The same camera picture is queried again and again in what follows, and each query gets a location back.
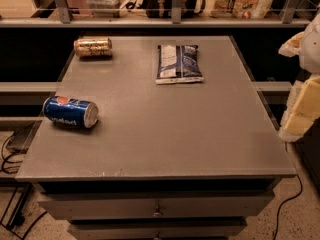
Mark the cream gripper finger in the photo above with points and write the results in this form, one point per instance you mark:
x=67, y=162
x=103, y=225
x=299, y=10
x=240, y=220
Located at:
x=292, y=46
x=302, y=109

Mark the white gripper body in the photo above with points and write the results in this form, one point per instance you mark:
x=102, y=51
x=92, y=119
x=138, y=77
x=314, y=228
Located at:
x=311, y=49

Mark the blue pepsi can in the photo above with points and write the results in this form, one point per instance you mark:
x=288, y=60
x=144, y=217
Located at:
x=71, y=112

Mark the gold soda can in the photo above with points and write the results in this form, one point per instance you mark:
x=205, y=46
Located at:
x=93, y=47

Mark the colourful printed bag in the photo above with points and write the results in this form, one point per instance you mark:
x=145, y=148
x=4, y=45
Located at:
x=242, y=9

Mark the blue white snack bag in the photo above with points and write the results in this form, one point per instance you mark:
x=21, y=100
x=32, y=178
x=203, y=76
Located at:
x=178, y=64

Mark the grey drawer cabinet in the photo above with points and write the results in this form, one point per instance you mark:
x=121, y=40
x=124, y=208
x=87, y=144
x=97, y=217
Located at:
x=210, y=137

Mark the upper grey drawer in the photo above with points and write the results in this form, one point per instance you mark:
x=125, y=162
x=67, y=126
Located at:
x=130, y=206

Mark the grey drawer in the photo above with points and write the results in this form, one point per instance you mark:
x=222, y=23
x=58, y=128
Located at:
x=157, y=230
x=130, y=206

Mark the black backpack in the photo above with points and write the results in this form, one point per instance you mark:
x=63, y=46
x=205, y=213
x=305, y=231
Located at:
x=163, y=8

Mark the grey metal railing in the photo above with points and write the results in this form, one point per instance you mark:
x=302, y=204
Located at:
x=75, y=13

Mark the lower grey drawer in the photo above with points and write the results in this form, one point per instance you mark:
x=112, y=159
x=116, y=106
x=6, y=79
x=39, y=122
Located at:
x=157, y=230

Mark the grey side shelf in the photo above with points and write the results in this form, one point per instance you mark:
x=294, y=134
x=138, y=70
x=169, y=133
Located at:
x=24, y=94

